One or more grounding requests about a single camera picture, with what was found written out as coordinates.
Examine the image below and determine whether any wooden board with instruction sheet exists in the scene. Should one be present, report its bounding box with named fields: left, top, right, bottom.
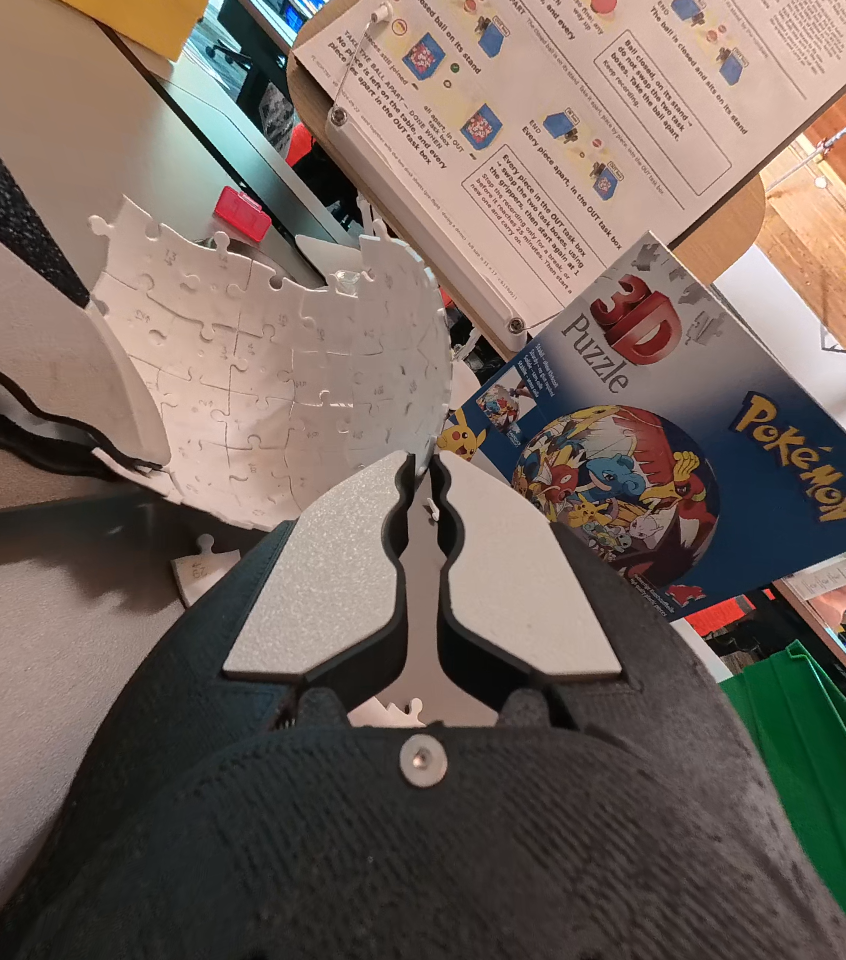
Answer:
left=286, top=0, right=846, bottom=359

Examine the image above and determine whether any small red plastic clip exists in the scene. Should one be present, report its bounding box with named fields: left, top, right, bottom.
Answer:
left=213, top=186, right=273, bottom=243

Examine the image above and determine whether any yellow plastic bin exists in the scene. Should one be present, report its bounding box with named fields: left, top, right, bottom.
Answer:
left=61, top=0, right=208, bottom=63

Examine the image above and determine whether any thin metal ceiling rod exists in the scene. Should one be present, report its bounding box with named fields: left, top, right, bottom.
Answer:
left=764, top=111, right=846, bottom=190

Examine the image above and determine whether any partly built puzzle ball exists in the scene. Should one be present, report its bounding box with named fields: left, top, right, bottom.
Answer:
left=87, top=195, right=456, bottom=530

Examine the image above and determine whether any blue puzzle box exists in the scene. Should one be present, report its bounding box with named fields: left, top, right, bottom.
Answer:
left=434, top=231, right=846, bottom=625

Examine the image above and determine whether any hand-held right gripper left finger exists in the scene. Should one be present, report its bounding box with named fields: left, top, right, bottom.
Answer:
left=222, top=450, right=418, bottom=685

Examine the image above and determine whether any dark adjacent table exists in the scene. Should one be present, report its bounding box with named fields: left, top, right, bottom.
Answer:
left=100, top=22, right=354, bottom=250

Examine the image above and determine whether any green plastic bin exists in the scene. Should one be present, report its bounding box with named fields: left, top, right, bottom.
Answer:
left=717, top=639, right=846, bottom=960

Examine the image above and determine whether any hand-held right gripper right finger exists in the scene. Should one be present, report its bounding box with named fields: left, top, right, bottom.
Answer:
left=429, top=452, right=624, bottom=687

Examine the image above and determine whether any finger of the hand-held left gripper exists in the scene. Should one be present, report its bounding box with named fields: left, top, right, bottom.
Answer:
left=0, top=198, right=171, bottom=471
left=0, top=403, right=163, bottom=520

